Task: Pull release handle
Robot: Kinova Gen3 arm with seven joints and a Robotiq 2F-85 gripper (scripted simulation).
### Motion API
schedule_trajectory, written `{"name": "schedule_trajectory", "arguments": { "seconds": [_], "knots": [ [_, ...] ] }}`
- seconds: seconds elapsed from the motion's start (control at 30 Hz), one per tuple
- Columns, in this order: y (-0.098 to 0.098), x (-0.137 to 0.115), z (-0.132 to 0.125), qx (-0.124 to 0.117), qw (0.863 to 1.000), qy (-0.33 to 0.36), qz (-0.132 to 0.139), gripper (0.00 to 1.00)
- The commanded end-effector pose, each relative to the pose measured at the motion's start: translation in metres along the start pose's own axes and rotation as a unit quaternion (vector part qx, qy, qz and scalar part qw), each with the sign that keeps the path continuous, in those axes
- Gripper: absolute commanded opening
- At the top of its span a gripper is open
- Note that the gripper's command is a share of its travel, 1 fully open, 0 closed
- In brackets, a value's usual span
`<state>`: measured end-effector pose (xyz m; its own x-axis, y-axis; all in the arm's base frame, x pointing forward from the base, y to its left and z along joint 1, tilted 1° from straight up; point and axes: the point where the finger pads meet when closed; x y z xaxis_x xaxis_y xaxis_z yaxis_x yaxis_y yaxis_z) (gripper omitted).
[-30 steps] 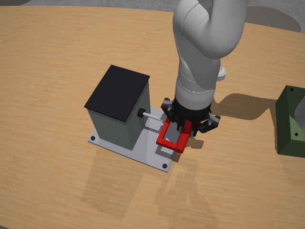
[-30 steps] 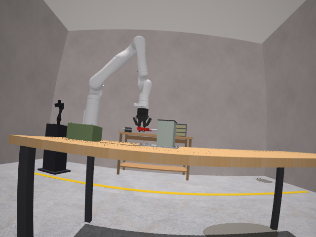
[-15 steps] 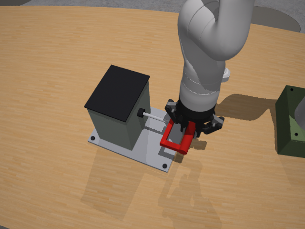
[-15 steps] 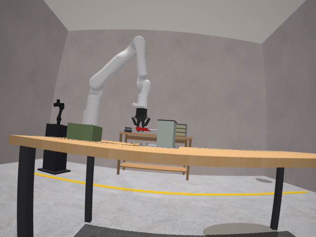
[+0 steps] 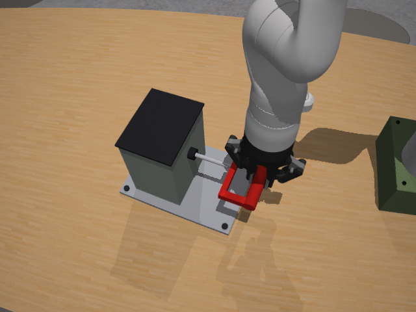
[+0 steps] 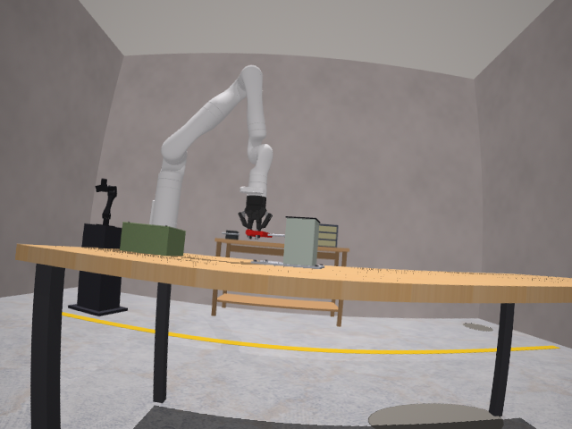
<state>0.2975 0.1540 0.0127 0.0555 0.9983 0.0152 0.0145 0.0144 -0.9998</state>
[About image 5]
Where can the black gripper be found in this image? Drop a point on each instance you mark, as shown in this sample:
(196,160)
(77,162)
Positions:
(247,156)

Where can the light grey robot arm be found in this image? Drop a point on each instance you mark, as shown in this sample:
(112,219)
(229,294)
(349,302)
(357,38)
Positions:
(286,45)

